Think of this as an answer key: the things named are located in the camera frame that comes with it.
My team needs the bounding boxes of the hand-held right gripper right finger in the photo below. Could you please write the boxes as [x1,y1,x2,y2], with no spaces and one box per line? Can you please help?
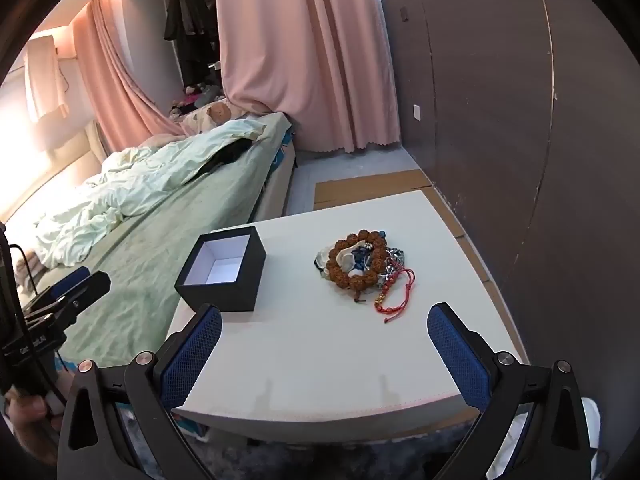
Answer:
[426,303,598,480]

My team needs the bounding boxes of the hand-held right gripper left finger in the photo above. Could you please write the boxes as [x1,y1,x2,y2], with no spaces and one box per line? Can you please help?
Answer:
[57,304,223,480]

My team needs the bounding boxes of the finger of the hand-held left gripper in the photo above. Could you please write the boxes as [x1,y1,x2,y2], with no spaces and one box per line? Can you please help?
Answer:
[24,266,92,311]
[27,271,112,331]

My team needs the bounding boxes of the black jewelry box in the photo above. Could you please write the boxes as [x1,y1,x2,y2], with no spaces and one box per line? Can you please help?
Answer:
[174,225,267,313]

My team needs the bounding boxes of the red cord bracelet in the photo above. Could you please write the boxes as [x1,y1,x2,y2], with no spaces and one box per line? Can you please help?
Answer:
[374,266,417,324]

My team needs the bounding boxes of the silver chain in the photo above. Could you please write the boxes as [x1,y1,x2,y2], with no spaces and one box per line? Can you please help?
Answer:
[382,247,408,286]

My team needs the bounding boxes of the brown wooden bead bracelet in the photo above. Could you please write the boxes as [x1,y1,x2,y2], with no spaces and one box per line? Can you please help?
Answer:
[326,230,389,306]

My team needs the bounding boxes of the person's left hand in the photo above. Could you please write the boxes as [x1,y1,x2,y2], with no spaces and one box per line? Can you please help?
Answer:
[5,370,76,456]

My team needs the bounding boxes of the bed with green sheet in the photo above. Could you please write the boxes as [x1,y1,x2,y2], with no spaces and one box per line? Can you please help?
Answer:
[0,110,301,396]

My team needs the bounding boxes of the light green duvet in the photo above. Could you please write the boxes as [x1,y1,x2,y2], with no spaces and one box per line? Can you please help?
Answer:
[32,119,273,267]

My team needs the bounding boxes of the white cloth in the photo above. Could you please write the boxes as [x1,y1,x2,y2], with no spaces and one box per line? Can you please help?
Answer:
[580,397,602,453]

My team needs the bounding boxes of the narrow pink curtain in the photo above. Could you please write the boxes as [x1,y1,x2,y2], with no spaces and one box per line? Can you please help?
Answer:
[72,0,188,153]

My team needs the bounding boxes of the white hanging garment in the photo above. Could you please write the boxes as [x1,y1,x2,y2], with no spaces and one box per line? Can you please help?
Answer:
[24,35,71,123]

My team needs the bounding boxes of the cream plush toy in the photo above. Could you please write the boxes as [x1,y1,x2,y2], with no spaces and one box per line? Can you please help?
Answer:
[177,100,246,133]

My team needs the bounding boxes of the pile of plush toys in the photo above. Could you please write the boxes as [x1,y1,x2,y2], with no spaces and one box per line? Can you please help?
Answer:
[170,85,226,116]

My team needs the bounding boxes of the dark hanging clothes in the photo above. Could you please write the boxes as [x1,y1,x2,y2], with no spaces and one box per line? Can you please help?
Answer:
[164,0,221,88]

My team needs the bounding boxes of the wide pink curtain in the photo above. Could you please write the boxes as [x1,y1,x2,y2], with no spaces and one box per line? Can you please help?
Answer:
[215,0,403,153]

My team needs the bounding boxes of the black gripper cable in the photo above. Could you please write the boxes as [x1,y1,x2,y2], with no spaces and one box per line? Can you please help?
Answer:
[7,244,38,296]

